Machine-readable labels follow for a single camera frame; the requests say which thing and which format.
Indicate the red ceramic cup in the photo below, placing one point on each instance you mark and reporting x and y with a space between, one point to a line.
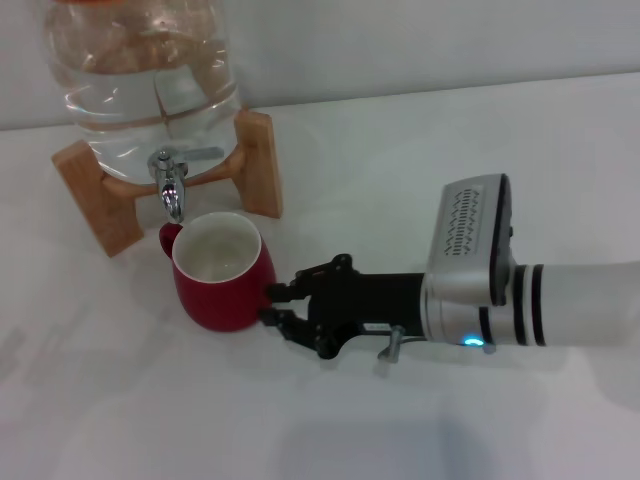
220 300

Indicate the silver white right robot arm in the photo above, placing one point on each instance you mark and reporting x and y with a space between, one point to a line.
575 305

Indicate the wooden dispenser stand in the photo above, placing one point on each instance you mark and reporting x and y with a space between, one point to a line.
115 215

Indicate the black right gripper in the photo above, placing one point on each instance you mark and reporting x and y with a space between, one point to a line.
375 300

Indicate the glass water dispenser jar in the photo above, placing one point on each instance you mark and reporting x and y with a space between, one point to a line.
140 100

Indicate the chrome faucet tap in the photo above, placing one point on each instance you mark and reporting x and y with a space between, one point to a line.
170 192

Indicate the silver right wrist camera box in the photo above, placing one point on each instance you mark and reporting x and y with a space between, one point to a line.
465 235

